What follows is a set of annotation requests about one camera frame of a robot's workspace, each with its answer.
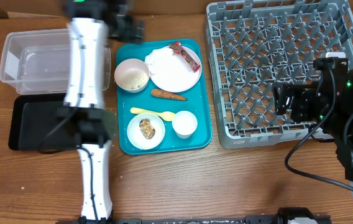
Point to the white cup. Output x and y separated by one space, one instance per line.
184 124

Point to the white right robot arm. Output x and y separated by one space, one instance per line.
328 102

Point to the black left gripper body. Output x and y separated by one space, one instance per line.
127 30

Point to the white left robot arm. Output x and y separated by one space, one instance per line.
92 23

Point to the orange carrot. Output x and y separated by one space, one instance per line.
158 93

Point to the pink bowl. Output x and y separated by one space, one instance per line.
129 64

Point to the large white plate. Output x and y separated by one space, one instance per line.
178 76

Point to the teal serving tray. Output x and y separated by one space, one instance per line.
162 102

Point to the red snack wrapper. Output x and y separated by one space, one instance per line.
178 49

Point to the rice grains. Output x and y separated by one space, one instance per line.
134 79

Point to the white tissue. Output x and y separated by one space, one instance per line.
157 60

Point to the small white bowl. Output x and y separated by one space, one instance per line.
136 137

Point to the brown food scraps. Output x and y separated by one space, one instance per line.
146 128

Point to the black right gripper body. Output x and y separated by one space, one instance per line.
305 105

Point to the grey dishwasher rack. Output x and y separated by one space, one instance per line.
253 44

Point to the clear plastic waste bin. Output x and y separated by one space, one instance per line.
36 62

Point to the black tray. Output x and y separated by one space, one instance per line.
33 117

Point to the yellow plastic spoon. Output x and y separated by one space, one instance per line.
166 115

